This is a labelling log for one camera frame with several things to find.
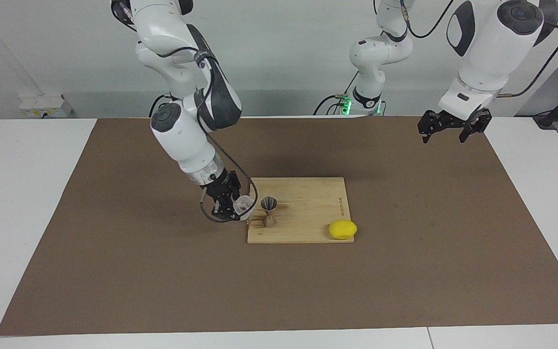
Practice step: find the brown paper table mat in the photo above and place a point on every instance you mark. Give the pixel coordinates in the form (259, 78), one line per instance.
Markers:
(405, 281)

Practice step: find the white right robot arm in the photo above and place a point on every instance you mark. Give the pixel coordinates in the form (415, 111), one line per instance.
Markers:
(187, 140)

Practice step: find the clear plastic cup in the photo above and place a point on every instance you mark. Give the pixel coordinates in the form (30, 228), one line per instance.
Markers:
(245, 206)

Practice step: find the yellow lemon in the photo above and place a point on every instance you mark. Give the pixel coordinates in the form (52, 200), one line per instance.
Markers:
(342, 230)

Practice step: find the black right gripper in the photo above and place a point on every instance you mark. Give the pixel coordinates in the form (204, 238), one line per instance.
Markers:
(221, 186)

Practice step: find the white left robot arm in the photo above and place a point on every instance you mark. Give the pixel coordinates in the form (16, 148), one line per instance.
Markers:
(482, 53)

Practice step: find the wooden cutting board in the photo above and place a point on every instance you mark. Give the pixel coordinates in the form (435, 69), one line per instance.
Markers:
(308, 213)

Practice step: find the white wall power strip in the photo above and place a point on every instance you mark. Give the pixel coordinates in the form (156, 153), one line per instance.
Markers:
(46, 105)

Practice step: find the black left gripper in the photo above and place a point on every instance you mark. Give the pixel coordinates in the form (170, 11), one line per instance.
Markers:
(458, 118)

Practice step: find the steel double jigger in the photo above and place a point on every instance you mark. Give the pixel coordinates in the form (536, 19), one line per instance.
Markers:
(269, 218)

